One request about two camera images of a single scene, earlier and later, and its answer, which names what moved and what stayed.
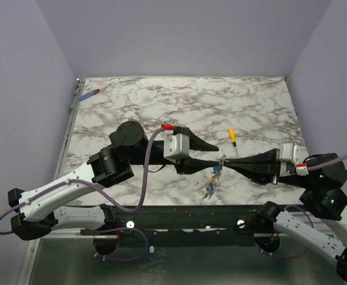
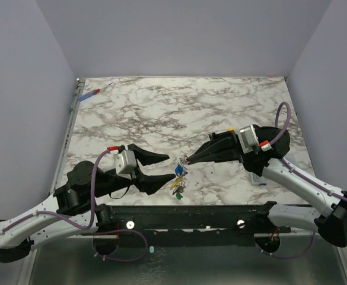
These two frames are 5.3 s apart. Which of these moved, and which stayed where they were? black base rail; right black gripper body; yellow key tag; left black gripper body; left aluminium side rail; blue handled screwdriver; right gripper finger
Moved: right gripper finger; yellow key tag; left black gripper body; right black gripper body
Stayed: black base rail; left aluminium side rail; blue handled screwdriver
